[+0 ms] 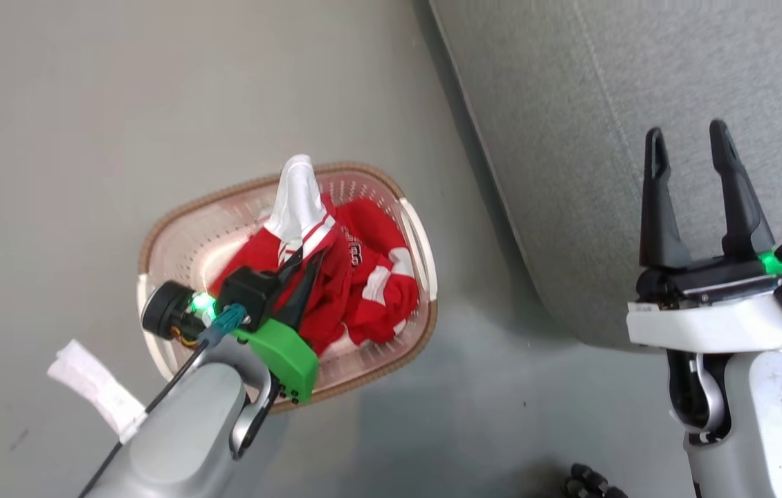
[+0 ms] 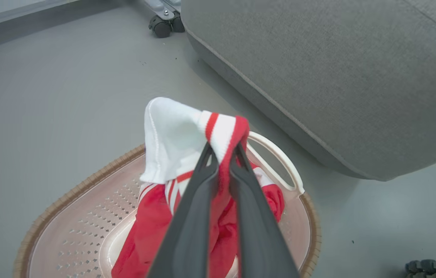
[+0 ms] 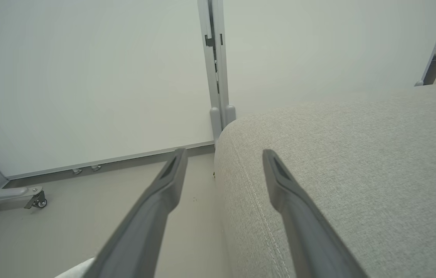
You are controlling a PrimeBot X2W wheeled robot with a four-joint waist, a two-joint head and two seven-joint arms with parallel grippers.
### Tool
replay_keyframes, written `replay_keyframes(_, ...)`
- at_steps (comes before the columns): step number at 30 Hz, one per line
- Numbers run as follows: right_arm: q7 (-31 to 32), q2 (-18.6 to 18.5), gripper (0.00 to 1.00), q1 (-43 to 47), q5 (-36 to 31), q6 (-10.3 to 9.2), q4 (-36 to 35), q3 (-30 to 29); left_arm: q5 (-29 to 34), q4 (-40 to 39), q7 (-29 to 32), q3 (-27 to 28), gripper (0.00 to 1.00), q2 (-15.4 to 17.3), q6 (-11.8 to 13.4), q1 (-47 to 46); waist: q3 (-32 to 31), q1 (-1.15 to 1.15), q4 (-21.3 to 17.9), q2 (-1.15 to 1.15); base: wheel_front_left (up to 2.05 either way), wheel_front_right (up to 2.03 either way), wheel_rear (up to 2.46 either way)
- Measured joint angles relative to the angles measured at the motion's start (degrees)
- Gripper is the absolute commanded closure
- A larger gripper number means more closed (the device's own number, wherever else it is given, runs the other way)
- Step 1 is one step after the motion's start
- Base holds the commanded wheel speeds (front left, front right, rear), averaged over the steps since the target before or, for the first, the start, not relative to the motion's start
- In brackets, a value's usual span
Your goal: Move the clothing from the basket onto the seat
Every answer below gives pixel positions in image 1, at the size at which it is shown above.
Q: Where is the white cable tag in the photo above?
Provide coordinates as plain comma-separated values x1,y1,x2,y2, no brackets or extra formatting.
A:
46,339,147,445

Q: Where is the black ribbed cable chain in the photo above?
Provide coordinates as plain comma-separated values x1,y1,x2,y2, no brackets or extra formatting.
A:
561,462,630,498

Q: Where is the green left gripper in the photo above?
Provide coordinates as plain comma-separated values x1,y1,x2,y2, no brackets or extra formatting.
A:
215,246,327,405

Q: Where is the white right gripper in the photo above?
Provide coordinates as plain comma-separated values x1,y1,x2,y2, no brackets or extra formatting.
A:
626,118,782,355

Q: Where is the red and white jersey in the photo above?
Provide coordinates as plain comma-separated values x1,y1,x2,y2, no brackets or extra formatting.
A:
208,154,421,357

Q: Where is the woven-rim white laundry basket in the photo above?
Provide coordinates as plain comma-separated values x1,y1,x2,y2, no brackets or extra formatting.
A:
136,162,439,416

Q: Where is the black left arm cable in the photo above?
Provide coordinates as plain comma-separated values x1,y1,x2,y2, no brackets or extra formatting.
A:
76,303,248,498

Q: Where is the grey fabric sofa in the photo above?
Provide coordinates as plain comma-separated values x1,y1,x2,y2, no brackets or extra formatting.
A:
428,0,782,353

